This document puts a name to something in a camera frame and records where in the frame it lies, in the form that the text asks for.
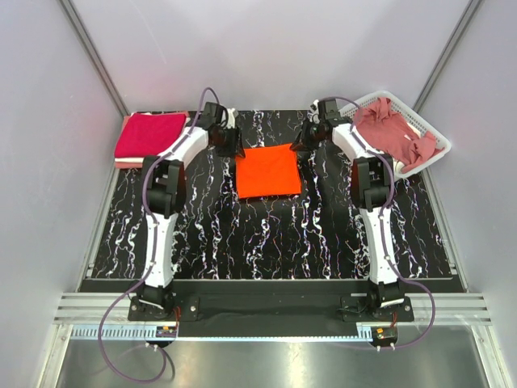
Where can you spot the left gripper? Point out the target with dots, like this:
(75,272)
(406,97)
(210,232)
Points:
(234,146)

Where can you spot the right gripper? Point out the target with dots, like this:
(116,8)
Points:
(306,144)

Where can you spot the orange t shirt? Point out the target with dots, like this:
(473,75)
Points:
(267,171)

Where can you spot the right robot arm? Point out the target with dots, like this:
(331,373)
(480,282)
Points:
(372,189)

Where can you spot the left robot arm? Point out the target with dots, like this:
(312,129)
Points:
(164,195)

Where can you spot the dusty pink t shirt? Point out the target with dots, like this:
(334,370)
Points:
(377,122)

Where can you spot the folded magenta t shirt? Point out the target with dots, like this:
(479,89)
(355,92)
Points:
(147,135)

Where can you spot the folded pink t shirt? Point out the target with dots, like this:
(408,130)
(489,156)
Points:
(129,165)

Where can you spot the white plastic basket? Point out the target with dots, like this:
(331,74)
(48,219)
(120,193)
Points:
(350,109)

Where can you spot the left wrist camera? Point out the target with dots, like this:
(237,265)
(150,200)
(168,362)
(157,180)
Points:
(216,114)

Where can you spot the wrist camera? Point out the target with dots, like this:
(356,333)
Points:
(325,110)
(216,114)

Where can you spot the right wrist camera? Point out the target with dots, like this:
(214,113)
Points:
(325,110)

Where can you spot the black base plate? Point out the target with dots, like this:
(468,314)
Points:
(352,292)

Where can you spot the aluminium frame rail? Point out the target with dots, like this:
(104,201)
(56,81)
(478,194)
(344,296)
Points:
(450,308)

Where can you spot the white cable duct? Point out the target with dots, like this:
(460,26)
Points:
(261,334)

